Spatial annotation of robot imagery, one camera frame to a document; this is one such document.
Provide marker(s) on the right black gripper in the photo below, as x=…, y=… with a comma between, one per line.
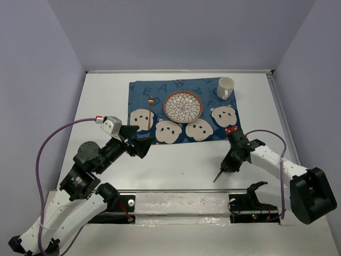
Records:
x=230, y=167

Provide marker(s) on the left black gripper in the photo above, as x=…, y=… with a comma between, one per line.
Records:
x=142, y=145

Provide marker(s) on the copper knife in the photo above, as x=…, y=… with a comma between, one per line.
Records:
x=218, y=175

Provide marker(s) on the blue cartoon placemat cloth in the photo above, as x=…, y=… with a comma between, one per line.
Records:
x=216, y=116

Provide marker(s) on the copper fork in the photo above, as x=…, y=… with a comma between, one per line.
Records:
x=151, y=101

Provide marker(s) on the floral patterned plate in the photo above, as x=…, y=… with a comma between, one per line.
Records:
x=183, y=107

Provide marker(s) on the white mug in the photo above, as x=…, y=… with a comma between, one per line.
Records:
x=225, y=88

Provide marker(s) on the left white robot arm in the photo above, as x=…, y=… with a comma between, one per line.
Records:
x=81, y=195

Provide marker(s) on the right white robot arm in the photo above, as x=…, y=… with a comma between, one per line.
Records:
x=310, y=194

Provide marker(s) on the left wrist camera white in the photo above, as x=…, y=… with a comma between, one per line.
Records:
x=111, y=125

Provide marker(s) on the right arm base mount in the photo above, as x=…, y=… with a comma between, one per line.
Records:
x=243, y=209

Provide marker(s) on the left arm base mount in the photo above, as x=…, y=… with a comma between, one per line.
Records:
x=120, y=214

